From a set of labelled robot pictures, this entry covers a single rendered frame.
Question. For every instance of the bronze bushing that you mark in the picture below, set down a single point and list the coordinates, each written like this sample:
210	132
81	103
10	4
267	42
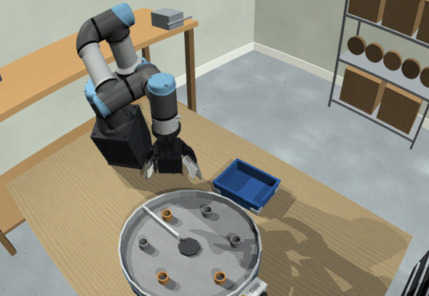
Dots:
160	274
219	282
167	212

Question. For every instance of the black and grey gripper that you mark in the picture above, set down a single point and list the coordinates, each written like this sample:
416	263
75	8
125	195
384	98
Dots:
169	160

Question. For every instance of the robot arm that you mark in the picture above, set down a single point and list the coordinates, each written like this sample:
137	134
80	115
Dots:
112	92

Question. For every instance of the blue crate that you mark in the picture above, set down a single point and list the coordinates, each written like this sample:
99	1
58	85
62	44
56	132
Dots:
251	183

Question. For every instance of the grey metal sleeve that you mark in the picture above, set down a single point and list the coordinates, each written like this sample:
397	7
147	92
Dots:
209	214
235	238
143	240

